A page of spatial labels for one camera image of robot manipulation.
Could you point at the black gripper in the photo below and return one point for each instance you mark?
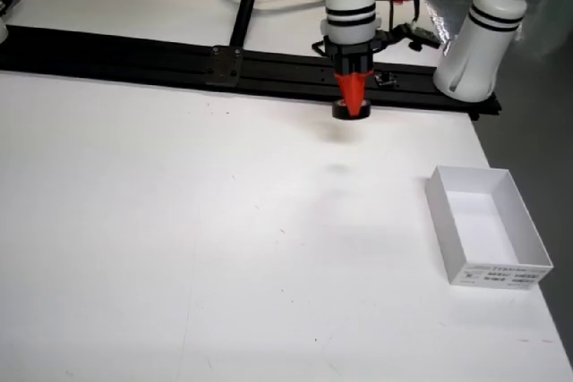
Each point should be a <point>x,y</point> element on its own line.
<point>353,57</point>

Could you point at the black tape roll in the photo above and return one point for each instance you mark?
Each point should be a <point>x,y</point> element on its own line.
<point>340,111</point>

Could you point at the white cardboard bin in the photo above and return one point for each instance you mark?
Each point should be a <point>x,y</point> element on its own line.
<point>481,221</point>

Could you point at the grey metal joint plate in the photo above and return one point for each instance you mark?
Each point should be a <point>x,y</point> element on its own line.
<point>224,66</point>

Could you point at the black tripod stand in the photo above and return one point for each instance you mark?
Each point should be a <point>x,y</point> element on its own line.
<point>246,6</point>

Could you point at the small black rail fitting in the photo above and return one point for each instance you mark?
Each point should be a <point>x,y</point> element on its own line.
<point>386,79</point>

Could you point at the black plastic bracket piece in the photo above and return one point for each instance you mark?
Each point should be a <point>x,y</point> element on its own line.
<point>317,47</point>

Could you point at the long black aluminium rail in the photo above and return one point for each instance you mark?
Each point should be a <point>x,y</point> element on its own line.
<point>134,60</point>

